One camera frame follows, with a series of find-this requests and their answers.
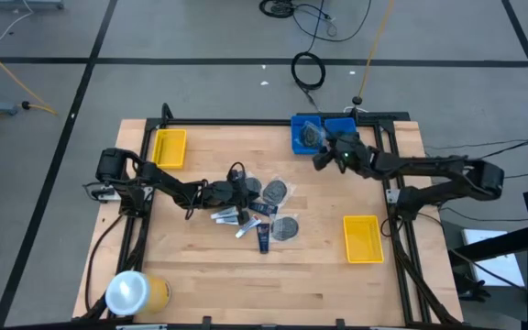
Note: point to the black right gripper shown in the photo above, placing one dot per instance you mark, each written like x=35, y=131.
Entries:
x=353, y=158

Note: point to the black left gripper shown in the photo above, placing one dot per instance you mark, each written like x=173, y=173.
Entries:
x=227, y=193

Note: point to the navy blue tube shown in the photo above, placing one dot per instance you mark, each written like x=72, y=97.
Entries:
x=264, y=209
x=263, y=238

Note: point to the clear packet with dark disc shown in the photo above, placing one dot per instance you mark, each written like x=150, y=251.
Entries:
x=311, y=135
x=285, y=228
x=275, y=191
x=255, y=185

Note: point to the grey tube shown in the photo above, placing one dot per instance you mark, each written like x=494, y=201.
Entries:
x=223, y=213

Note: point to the white toothpaste tube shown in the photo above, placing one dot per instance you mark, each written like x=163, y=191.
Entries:
x=248, y=227
x=227, y=221

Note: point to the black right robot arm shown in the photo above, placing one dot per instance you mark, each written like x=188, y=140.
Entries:
x=429, y=165

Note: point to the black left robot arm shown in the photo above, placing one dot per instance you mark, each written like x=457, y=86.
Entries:
x=168, y=181

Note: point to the blue plastic basket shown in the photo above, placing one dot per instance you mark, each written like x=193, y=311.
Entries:
x=298, y=137
x=339, y=125

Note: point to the yellow plastic basket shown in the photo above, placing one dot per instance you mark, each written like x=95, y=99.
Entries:
x=169, y=149
x=363, y=239

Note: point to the yellow canister with white lid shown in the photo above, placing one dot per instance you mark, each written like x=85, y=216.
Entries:
x=131, y=293

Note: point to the white sheet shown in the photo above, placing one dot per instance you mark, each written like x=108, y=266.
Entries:
x=488, y=238

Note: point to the black aluminium table frame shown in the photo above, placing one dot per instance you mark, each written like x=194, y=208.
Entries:
x=227, y=122

